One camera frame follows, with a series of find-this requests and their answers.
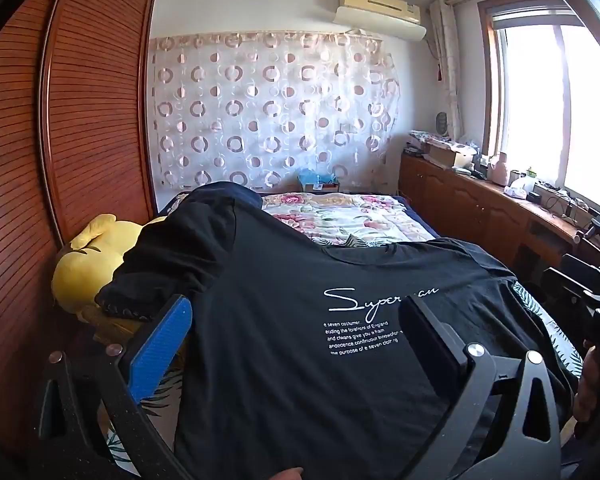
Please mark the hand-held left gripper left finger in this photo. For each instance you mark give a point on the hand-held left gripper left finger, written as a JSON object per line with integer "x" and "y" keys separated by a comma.
{"x": 161, "y": 347}

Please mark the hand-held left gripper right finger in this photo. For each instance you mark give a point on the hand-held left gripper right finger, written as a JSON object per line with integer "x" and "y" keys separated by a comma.
{"x": 437, "y": 342}

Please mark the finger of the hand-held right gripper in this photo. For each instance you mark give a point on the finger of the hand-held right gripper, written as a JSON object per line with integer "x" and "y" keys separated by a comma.
{"x": 565, "y": 285}
{"x": 592, "y": 267}

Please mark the black printed t-shirt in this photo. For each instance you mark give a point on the black printed t-shirt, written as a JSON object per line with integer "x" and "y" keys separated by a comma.
{"x": 290, "y": 340}

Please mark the person's right hand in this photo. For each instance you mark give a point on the person's right hand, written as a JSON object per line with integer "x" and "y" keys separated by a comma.
{"x": 597, "y": 385}

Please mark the yellow folded blanket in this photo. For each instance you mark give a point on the yellow folded blanket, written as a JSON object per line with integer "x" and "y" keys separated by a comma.
{"x": 107, "y": 330}

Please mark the navy folded garment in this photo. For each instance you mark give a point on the navy folded garment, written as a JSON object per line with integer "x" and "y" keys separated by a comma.
{"x": 175, "y": 250}

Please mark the white tissue pack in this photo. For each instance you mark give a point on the white tissue pack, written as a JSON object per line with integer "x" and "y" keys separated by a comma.
{"x": 516, "y": 191}

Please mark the yellow plush toy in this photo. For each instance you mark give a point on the yellow plush toy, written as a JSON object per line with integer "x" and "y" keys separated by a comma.
{"x": 87, "y": 265}

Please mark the pink bottle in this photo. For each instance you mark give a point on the pink bottle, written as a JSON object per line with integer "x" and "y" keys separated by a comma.
{"x": 500, "y": 169}

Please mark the long wooden cabinet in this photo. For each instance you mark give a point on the long wooden cabinet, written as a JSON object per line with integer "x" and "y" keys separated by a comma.
{"x": 460, "y": 200}

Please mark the floral quilt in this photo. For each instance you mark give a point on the floral quilt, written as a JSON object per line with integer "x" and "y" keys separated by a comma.
{"x": 340, "y": 215}

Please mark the cardboard box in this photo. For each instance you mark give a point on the cardboard box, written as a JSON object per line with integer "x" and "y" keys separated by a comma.
{"x": 447, "y": 152}

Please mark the window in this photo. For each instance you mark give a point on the window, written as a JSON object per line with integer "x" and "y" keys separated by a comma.
{"x": 555, "y": 90}

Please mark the small grey fan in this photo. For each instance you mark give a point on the small grey fan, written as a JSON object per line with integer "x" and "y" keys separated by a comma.
{"x": 442, "y": 125}

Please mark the teal box by curtain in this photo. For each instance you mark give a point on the teal box by curtain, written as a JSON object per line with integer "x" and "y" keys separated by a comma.
{"x": 317, "y": 178}

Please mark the bunched window curtain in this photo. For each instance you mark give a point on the bunched window curtain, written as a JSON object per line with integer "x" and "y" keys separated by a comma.
{"x": 447, "y": 60}

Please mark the circle patterned sheer curtain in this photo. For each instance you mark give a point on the circle patterned sheer curtain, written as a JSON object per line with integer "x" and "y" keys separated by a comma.
{"x": 280, "y": 110}

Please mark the wall air conditioner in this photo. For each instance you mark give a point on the wall air conditioner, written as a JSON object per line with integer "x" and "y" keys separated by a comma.
{"x": 380, "y": 15}

